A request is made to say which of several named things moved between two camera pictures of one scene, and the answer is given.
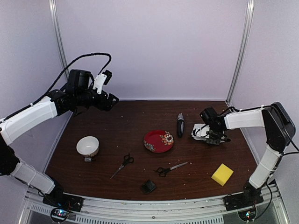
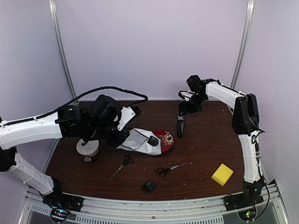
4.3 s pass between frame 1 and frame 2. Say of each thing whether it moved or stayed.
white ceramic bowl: stayed
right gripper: moved
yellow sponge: stayed
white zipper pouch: moved
